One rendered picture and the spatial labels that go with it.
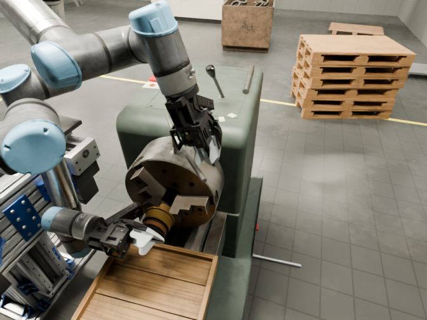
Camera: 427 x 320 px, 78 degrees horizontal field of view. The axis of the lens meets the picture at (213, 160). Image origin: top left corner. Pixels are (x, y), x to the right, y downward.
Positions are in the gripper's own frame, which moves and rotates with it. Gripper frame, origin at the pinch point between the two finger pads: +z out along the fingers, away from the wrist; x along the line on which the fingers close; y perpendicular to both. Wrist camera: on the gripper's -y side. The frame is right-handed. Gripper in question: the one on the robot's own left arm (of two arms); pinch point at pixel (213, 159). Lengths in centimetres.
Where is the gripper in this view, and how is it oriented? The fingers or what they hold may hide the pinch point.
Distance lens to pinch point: 65.6
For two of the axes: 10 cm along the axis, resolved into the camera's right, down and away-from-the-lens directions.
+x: 9.2, -1.0, -3.7
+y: -2.4, 6.2, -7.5
